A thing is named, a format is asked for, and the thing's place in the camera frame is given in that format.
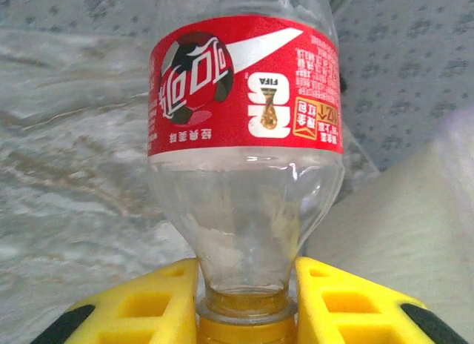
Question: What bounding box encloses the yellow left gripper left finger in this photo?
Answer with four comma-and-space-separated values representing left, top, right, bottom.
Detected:
31, 257, 201, 344

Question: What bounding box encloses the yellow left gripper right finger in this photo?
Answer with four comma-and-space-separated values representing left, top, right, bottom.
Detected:
294, 256, 470, 344

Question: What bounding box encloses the beige plastic waste bin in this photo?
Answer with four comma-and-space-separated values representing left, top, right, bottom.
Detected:
307, 112, 474, 325

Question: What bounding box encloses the red label bottle yellow cap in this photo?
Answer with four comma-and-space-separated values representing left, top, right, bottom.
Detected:
147, 0, 346, 344

